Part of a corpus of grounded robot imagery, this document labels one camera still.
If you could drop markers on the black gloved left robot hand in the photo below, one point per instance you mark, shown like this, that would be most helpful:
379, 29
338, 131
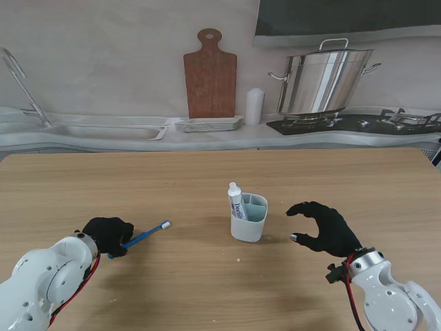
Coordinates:
107, 234

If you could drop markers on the dark range hood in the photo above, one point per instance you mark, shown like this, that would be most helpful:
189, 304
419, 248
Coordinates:
344, 17

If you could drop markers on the stack of white plates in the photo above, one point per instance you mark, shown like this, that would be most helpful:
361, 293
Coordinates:
206, 125

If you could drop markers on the grey perforated metal panel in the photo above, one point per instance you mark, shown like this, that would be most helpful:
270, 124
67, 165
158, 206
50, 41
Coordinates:
433, 155

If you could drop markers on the steel kitchen sink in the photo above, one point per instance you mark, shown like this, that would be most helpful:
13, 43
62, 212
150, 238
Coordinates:
110, 131

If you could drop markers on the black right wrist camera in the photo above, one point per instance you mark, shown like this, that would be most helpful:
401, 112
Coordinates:
336, 274

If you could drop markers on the white cylindrical canister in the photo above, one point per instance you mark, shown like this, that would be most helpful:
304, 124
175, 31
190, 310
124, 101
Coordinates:
254, 108

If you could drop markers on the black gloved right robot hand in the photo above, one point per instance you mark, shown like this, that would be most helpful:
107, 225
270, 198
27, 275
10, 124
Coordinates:
336, 234

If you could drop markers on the black gas stove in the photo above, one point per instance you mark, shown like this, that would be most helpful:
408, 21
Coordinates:
344, 125

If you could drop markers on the brown wooden cutting board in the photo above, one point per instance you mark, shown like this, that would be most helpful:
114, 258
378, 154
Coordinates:
210, 82

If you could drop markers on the blue toothbrush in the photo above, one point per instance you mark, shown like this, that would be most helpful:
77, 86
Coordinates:
148, 232

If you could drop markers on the white toothpaste tube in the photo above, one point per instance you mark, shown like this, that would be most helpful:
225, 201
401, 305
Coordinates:
237, 203

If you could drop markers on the chrome kitchen faucet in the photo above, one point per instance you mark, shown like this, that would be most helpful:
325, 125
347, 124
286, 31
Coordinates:
29, 96

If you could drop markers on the white divided toothbrush holder cup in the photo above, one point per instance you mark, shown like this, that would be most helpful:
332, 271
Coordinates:
246, 229

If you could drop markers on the large steel stock pot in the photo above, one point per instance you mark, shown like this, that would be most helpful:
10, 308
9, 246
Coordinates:
320, 82

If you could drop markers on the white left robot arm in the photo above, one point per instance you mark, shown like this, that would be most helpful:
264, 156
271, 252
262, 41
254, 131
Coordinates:
41, 282

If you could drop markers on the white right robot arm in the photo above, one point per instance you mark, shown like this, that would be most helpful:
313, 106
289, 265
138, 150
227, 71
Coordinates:
389, 300

